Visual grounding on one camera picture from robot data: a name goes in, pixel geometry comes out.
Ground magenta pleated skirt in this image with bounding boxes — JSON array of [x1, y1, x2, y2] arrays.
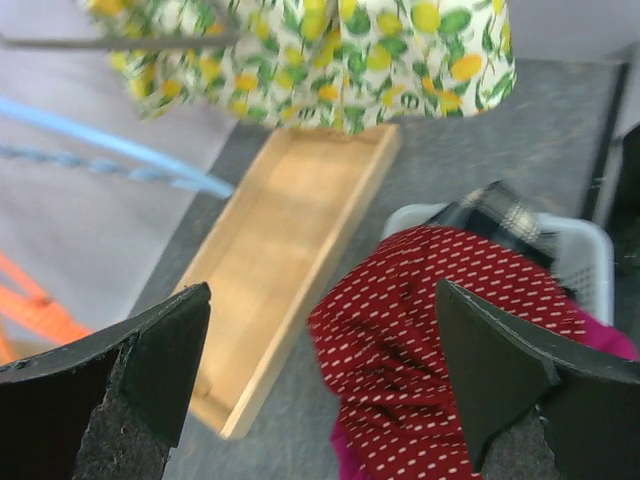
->
[[330, 310, 639, 480]]

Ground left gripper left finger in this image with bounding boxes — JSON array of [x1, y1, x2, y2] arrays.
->
[[1, 283, 211, 479]]

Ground orange hanger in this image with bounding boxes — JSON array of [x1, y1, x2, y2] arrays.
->
[[1, 254, 92, 345]]

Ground wooden clothes rack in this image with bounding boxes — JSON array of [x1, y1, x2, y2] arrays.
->
[[181, 124, 402, 439]]

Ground light blue hanger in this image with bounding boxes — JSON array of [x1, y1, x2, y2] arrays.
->
[[0, 95, 236, 198]]

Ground lemon print skirt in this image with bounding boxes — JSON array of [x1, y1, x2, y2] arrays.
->
[[83, 0, 517, 134]]

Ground white perforated basket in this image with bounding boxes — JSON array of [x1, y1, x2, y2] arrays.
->
[[383, 204, 613, 330]]

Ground red polka dot skirt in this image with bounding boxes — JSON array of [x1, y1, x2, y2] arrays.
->
[[308, 226, 585, 479]]

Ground navy plaid skirt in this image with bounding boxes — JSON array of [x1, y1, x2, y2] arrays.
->
[[426, 181, 557, 270]]

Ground grey hanger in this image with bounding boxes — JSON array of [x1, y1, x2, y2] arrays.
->
[[1, 1, 240, 51]]

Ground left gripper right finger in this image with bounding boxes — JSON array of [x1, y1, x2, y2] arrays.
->
[[436, 280, 639, 479]]

